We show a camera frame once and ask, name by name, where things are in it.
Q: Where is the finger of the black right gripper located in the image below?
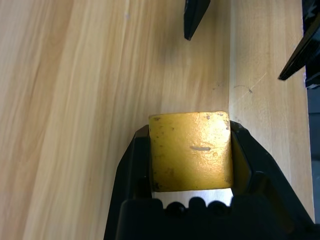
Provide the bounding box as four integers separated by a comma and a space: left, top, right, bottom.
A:
183, 0, 211, 41
278, 21, 320, 81

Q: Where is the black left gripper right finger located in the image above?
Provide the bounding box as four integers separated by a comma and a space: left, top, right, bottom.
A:
228, 121, 317, 226

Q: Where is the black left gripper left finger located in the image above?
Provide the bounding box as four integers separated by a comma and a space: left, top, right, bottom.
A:
103, 124, 154, 240

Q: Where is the yellow wooden block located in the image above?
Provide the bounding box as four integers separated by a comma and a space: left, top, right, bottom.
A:
148, 111, 235, 193

